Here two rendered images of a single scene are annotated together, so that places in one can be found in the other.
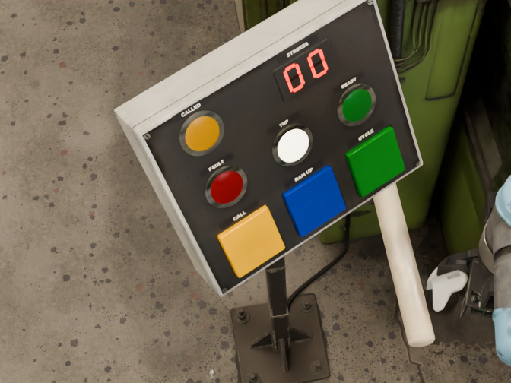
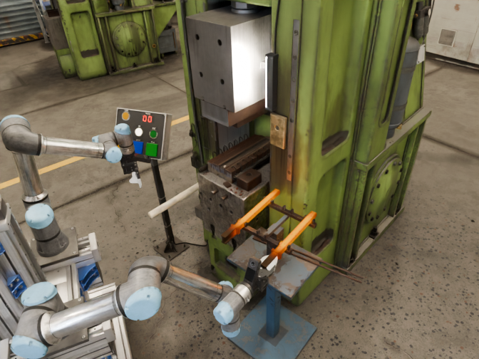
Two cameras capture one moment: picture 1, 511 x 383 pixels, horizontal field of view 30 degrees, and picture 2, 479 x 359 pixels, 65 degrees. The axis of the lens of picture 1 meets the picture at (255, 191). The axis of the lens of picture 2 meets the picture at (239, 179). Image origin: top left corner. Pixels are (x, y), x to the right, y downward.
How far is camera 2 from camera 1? 199 cm
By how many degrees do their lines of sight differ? 40
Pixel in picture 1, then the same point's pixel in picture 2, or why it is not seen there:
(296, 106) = (142, 124)
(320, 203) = (137, 148)
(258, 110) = (136, 120)
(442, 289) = not seen: hidden behind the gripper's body
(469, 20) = not seen: hidden behind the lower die
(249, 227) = not seen: hidden behind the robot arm
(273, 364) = (164, 248)
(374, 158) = (151, 147)
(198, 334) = (162, 233)
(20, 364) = (134, 211)
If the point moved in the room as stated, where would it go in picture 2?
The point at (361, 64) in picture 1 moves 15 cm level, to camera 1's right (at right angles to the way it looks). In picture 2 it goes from (157, 126) to (172, 134)
